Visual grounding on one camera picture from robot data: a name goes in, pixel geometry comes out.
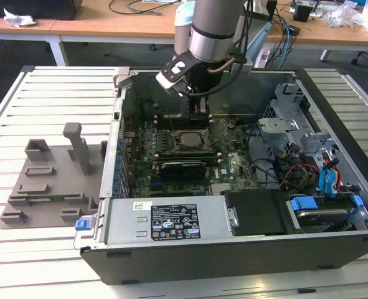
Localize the white crumpled paper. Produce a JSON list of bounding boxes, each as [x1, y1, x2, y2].
[[2, 7, 37, 29]]

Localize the green motherboard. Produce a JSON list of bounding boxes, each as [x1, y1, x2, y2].
[[116, 116, 260, 199]]

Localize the silver metal drive cage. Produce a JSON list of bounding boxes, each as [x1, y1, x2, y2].
[[257, 81, 340, 163]]

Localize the silver power supply unit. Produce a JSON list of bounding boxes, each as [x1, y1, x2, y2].
[[104, 196, 227, 247]]

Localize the black disk bay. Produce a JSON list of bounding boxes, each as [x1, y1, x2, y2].
[[223, 189, 293, 237]]

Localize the silver chipset heatsink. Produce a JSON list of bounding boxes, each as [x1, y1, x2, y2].
[[210, 183, 230, 196]]

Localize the pale blue teach pendant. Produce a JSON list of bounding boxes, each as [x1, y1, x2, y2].
[[247, 20, 273, 69]]

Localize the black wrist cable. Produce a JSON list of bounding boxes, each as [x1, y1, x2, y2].
[[183, 55, 237, 98]]

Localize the metal socket cover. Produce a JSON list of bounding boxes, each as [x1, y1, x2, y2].
[[204, 118, 230, 146]]

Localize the blue cable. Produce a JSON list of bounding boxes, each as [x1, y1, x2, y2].
[[279, 17, 294, 69]]

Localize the small black cup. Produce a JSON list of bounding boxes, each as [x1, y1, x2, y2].
[[294, 4, 312, 22]]

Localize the blue plastic case latch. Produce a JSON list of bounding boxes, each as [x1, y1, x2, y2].
[[73, 219, 92, 232]]

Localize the thin red wire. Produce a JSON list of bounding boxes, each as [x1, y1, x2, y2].
[[333, 166, 342, 196]]

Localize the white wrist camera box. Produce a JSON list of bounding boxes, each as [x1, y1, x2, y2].
[[155, 70, 192, 96]]

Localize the grey parts rack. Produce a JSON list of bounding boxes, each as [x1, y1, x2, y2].
[[0, 121, 108, 231]]

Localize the multicolour power wire bundle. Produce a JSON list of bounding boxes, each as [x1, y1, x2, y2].
[[276, 161, 322, 191]]

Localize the dark graphics card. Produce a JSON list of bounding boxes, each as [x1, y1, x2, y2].
[[152, 157, 208, 181]]

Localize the black open PC case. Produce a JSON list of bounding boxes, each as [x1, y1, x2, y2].
[[73, 67, 368, 286]]

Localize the flat blue wire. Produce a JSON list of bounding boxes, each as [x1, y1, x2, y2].
[[318, 168, 330, 193], [325, 158, 341, 200]]

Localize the black RAM slot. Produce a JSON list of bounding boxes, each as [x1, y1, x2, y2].
[[154, 121, 214, 126], [154, 150, 216, 156], [154, 117, 212, 123], [156, 159, 219, 166], [154, 153, 217, 159], [155, 156, 218, 163], [154, 113, 212, 120], [154, 124, 214, 130]]

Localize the black camera bracket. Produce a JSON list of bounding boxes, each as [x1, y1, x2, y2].
[[161, 51, 202, 83]]

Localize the wooden desk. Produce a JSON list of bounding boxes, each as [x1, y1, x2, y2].
[[266, 0, 368, 63], [0, 0, 178, 67]]

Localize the large black box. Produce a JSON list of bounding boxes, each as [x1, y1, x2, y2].
[[0, 0, 82, 21]]

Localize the green RAM stick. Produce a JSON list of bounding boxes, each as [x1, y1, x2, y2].
[[23, 193, 82, 201]]

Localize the clear plastic bags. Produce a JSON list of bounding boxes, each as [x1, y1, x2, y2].
[[323, 1, 368, 29]]

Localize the hard disk in blue carrier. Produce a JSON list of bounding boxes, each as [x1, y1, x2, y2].
[[285, 194, 364, 234]]

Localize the CPU socket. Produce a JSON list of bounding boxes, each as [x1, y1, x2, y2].
[[172, 129, 206, 154]]

